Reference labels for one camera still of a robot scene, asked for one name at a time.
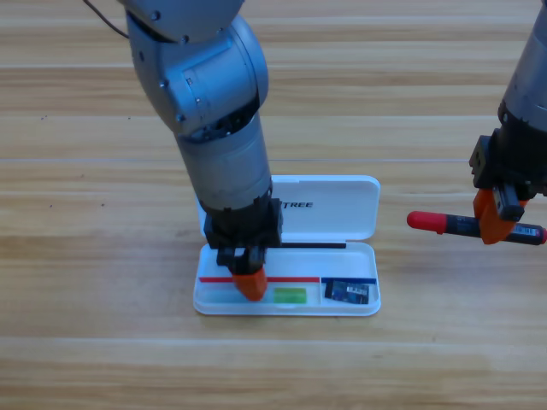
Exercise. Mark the white Unitree pencil case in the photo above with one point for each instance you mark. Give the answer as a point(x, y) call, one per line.
point(342, 205)

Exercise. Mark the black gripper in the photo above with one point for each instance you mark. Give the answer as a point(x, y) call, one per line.
point(517, 162)
point(243, 226)

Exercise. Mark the black eraser with label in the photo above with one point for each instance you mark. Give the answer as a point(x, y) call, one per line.
point(346, 292)

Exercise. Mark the black marker with red cap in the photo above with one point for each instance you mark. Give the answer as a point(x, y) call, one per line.
point(427, 221)

